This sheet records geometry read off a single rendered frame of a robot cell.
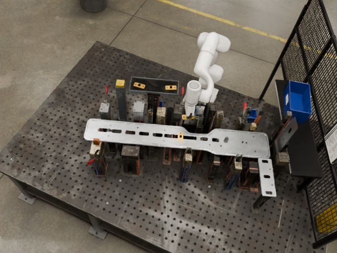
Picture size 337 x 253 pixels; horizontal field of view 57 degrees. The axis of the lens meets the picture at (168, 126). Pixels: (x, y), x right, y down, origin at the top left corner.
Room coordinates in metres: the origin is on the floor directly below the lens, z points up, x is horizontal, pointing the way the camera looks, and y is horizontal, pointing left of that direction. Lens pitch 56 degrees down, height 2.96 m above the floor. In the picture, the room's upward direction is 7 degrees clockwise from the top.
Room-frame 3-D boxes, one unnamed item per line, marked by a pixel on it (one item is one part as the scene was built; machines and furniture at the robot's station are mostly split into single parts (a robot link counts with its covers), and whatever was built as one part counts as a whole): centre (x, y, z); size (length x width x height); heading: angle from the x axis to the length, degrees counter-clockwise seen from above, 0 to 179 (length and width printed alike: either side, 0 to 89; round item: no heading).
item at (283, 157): (1.13, -0.84, 0.88); 0.08 x 0.08 x 0.36; 2
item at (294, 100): (1.63, -0.98, 1.09); 0.30 x 0.17 x 0.13; 174
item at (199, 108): (1.45, -0.19, 0.94); 0.18 x 0.13 x 0.49; 92
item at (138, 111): (1.39, 0.24, 0.90); 0.13 x 0.10 x 0.41; 2
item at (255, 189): (1.06, -0.73, 0.84); 0.11 x 0.06 x 0.29; 2
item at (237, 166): (1.05, -0.51, 0.87); 0.12 x 0.09 x 0.35; 2
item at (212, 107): (1.46, -0.32, 0.91); 0.07 x 0.05 x 0.42; 2
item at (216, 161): (1.08, -0.38, 0.84); 0.11 x 0.08 x 0.29; 2
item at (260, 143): (1.23, -0.08, 1.00); 1.38 x 0.22 x 0.02; 92
